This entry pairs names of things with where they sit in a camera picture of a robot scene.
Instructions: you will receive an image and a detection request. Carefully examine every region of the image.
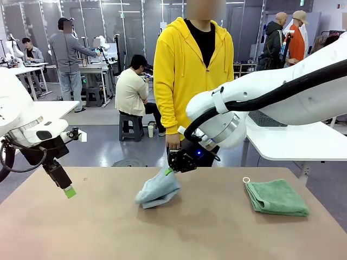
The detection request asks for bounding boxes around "person in yellow hoodie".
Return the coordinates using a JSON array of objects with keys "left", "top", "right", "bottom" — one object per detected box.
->
[{"left": 153, "top": 0, "right": 235, "bottom": 167}]

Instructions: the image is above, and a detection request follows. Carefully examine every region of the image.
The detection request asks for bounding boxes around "white shoe rack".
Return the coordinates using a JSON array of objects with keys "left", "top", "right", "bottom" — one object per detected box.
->
[{"left": 233, "top": 61, "right": 259, "bottom": 80}]

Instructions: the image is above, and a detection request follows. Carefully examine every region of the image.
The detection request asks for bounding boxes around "seated man in cream jacket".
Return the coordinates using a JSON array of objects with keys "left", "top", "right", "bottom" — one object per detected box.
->
[{"left": 114, "top": 54, "right": 167, "bottom": 137}]

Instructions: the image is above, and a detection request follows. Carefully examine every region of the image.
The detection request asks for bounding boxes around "standing man in grey shirt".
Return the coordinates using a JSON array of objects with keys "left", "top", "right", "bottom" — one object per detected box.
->
[{"left": 49, "top": 17, "right": 99, "bottom": 113}]

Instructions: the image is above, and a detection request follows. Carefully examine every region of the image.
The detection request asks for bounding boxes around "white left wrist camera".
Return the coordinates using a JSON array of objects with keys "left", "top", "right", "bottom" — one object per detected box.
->
[{"left": 61, "top": 126, "right": 88, "bottom": 144}]

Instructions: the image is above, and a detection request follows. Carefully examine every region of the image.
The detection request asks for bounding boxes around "mannequin in black jacket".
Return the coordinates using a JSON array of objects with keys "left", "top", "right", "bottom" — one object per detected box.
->
[{"left": 256, "top": 12, "right": 288, "bottom": 72}]

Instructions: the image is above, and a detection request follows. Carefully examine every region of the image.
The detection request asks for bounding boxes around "white side table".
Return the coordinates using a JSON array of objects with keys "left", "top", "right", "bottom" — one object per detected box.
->
[
  {"left": 32, "top": 100, "right": 81, "bottom": 128},
  {"left": 240, "top": 115, "right": 347, "bottom": 188}
]

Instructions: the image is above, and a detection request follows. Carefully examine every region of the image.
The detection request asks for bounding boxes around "mannequin in orange dress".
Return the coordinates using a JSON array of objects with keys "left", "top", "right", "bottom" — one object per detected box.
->
[{"left": 281, "top": 10, "right": 310, "bottom": 66}]

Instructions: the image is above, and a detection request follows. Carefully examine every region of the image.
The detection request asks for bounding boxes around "light blue towel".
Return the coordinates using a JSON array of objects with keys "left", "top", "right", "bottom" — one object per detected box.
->
[{"left": 134, "top": 162, "right": 182, "bottom": 210}]

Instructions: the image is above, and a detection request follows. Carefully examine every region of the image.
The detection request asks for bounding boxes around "person's right forearm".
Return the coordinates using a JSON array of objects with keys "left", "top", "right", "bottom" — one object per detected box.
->
[{"left": 159, "top": 92, "right": 182, "bottom": 136}]

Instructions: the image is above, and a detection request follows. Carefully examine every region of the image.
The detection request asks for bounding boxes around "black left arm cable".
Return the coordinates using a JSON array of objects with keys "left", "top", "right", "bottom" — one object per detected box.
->
[{"left": 0, "top": 136, "right": 48, "bottom": 184}]

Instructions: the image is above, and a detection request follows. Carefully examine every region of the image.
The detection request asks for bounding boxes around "white background desk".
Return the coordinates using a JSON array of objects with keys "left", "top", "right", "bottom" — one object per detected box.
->
[
  {"left": 10, "top": 66, "right": 50, "bottom": 101},
  {"left": 78, "top": 62, "right": 112, "bottom": 106}
]

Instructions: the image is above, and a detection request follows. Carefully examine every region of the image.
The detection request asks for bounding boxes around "round metal floor plate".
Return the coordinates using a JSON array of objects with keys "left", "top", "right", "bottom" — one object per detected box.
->
[{"left": 111, "top": 159, "right": 149, "bottom": 167}]

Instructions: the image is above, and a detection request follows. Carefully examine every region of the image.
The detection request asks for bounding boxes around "person's right hand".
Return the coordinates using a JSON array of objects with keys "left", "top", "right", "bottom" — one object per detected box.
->
[{"left": 165, "top": 133, "right": 181, "bottom": 151}]

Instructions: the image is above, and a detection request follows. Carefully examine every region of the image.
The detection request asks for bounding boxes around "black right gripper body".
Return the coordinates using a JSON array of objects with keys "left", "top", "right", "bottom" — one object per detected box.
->
[{"left": 185, "top": 141, "right": 221, "bottom": 167}]

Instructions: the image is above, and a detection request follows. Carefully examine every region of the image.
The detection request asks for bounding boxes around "background man in grey jacket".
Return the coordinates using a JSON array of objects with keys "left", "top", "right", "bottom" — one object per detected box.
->
[{"left": 21, "top": 37, "right": 46, "bottom": 65}]

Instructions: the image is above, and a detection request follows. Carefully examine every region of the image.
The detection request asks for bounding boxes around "green towel with white ring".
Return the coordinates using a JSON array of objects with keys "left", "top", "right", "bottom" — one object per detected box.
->
[{"left": 242, "top": 177, "right": 311, "bottom": 218}]

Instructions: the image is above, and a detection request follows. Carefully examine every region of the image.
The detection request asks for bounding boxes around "clothes rack with dark garments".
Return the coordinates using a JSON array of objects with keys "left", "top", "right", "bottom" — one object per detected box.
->
[{"left": 310, "top": 30, "right": 345, "bottom": 55}]

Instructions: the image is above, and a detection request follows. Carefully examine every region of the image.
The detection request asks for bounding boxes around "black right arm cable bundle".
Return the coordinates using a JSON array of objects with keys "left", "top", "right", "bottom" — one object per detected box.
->
[{"left": 183, "top": 58, "right": 347, "bottom": 148}]

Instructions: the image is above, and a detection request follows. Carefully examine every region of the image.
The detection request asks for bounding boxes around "grey step stool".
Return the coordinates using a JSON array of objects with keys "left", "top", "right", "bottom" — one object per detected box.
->
[
  {"left": 119, "top": 113, "right": 145, "bottom": 142},
  {"left": 86, "top": 86, "right": 104, "bottom": 107}
]

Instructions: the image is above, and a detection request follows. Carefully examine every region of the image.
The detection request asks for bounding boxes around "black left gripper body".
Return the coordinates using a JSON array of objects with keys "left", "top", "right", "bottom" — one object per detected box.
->
[{"left": 20, "top": 144, "right": 70, "bottom": 167}]

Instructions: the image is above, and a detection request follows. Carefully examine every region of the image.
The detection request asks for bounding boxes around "dark grey plastic basket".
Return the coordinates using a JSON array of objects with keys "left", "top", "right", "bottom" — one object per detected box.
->
[{"left": 247, "top": 109, "right": 288, "bottom": 128}]

